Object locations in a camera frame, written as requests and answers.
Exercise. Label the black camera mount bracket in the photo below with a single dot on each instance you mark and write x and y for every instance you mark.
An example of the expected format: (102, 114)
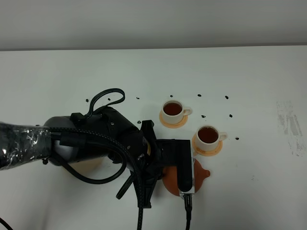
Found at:
(172, 151)

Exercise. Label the brown clay teapot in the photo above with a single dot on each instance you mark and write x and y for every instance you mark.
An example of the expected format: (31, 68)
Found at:
(170, 177)

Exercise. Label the orange coaster front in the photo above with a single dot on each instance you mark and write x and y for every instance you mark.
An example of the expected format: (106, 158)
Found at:
(198, 151)

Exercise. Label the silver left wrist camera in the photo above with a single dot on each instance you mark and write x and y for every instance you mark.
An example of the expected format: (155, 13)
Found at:
(185, 177)

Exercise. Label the white teacup front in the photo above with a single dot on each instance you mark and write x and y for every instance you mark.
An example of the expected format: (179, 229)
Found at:
(208, 138)

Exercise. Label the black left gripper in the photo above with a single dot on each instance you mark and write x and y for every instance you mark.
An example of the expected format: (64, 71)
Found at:
(106, 132)

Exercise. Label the white teacup rear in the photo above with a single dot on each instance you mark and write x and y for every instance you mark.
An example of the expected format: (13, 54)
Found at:
(174, 111)

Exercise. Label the beige round teapot coaster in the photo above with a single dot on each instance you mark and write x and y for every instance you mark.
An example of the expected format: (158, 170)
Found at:
(88, 167)

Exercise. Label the white teacup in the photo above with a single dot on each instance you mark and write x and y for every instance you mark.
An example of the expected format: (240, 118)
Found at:
(174, 111)
(208, 138)

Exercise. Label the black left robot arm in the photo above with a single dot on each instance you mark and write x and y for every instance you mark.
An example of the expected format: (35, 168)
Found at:
(23, 144)

